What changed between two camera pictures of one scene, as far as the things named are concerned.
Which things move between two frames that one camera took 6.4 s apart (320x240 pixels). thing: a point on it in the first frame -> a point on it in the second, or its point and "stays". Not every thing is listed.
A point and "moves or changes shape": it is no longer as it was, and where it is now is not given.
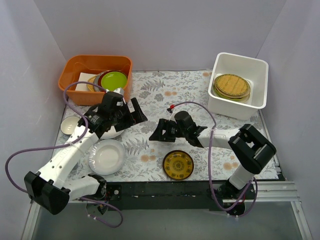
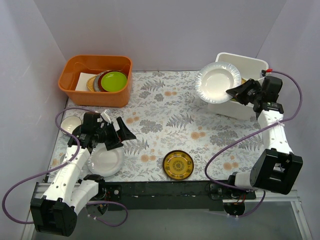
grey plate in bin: x=96 y=82 stays
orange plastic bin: x=93 y=64 stays
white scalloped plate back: x=111 y=133 moves or changes shape
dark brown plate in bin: x=100 y=75 stays
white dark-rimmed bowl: x=68 y=124 stays
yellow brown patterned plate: x=178 y=165 stays
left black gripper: x=126 y=116 -> x=114 y=136
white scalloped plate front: x=107 y=157 stays
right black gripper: x=169 y=130 -> x=249 y=92
